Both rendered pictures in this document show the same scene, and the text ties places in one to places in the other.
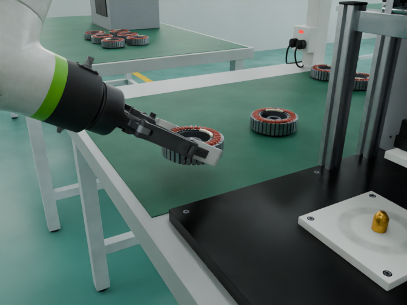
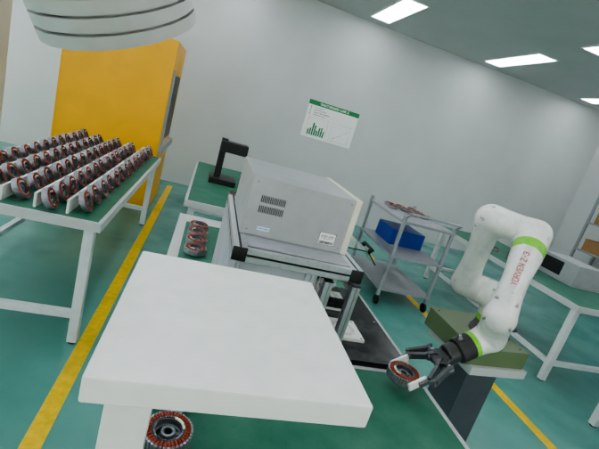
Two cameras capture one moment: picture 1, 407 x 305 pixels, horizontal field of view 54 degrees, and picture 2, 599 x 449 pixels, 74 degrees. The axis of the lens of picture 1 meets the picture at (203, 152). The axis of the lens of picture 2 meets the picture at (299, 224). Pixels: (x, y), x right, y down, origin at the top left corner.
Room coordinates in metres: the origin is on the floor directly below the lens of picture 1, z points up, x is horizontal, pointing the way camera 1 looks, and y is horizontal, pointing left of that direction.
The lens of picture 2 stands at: (1.96, -0.17, 1.52)
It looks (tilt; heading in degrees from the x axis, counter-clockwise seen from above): 14 degrees down; 193
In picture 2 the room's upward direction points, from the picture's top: 17 degrees clockwise
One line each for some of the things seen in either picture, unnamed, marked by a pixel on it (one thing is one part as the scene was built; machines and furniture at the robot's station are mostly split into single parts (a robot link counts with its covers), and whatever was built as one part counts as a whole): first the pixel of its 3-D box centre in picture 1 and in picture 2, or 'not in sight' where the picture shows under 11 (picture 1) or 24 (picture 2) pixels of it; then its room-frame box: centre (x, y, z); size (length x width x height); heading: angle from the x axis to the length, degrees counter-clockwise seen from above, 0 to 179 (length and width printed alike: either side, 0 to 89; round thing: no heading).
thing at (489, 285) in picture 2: not in sight; (495, 302); (0.02, 0.37, 0.99); 0.16 x 0.13 x 0.19; 76
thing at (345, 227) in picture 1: (378, 232); (341, 329); (0.44, -0.24, 0.78); 0.15 x 0.15 x 0.01; 29
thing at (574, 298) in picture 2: not in sight; (512, 294); (-2.82, 1.27, 0.37); 2.20 x 0.90 x 0.75; 29
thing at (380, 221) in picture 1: (380, 220); not in sight; (0.44, -0.24, 0.80); 0.02 x 0.02 x 0.03
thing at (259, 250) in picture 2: not in sight; (283, 232); (0.49, -0.57, 1.09); 0.68 x 0.44 x 0.05; 29
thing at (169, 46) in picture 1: (99, 91); not in sight; (2.51, 0.68, 0.37); 1.85 x 1.10 x 0.75; 29
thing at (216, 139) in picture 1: (192, 144); (403, 373); (0.65, 0.02, 0.81); 0.11 x 0.11 x 0.04
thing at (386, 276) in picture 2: not in sight; (397, 248); (-2.45, -0.07, 0.51); 1.01 x 0.60 x 1.01; 29
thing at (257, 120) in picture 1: (273, 121); not in sight; (0.89, -0.17, 0.77); 0.11 x 0.11 x 0.04
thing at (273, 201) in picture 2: not in sight; (291, 201); (0.48, -0.58, 1.22); 0.44 x 0.39 x 0.20; 29
